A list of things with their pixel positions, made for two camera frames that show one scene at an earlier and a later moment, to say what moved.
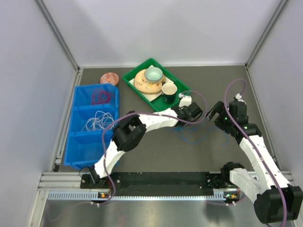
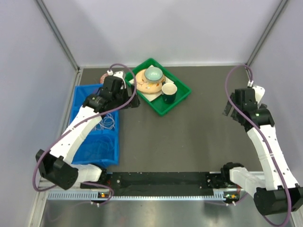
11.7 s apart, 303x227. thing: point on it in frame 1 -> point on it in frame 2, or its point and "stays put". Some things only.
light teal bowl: (153, 74) stays put
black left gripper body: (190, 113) -> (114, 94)
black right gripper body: (224, 121) -> (227, 109)
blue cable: (188, 135) -> (101, 149)
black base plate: (158, 184) stays put
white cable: (101, 121) stays put
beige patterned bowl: (144, 86) stays put
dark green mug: (169, 91) stays put
